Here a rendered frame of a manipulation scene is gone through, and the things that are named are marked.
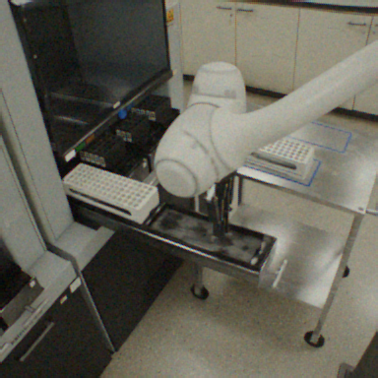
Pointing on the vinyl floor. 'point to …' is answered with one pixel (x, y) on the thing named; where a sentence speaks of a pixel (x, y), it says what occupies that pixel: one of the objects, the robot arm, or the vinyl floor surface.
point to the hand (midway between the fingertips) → (220, 223)
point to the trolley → (335, 246)
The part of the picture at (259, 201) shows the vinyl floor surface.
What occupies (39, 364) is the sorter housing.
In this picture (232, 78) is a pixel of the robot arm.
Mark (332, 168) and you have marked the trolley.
